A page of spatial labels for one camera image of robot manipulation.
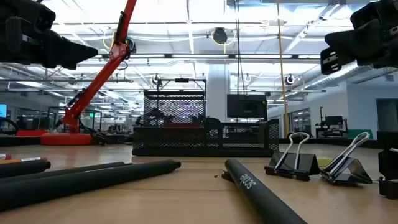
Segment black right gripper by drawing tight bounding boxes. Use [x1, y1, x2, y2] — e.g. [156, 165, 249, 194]
[320, 0, 398, 75]

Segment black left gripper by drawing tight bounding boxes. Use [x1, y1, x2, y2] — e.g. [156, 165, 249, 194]
[0, 0, 99, 70]

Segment yellow sticky note pad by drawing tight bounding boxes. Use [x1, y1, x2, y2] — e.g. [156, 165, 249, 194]
[317, 157, 334, 168]

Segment black binder clip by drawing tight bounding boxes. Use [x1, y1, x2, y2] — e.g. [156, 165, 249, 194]
[264, 131, 321, 182]
[320, 131, 373, 187]
[377, 131, 398, 200]

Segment black pen with white print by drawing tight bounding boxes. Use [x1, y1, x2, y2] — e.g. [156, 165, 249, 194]
[221, 157, 309, 224]

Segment black mesh desk organizer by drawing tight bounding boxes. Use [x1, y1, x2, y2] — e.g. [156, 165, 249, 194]
[131, 90, 280, 157]

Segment red desk lamp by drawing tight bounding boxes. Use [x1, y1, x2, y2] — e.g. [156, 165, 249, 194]
[39, 0, 138, 146]

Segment black background workstation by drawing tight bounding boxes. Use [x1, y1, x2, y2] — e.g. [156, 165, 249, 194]
[315, 106, 349, 139]

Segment green board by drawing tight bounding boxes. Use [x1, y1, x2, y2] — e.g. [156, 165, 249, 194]
[348, 129, 374, 140]

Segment black metal background stand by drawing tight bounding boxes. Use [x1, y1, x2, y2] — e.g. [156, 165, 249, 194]
[156, 77, 207, 94]

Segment yellow hanging cable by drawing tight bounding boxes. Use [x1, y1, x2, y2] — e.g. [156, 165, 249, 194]
[275, 0, 290, 138]

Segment black lamp power cord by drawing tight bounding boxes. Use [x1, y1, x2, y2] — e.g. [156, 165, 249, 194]
[77, 114, 134, 147]

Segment black aluminium table frame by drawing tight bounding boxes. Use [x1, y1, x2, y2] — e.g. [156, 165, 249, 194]
[0, 135, 398, 149]

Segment black wall monitor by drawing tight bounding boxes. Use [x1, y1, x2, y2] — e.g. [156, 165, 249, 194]
[226, 93, 269, 119]

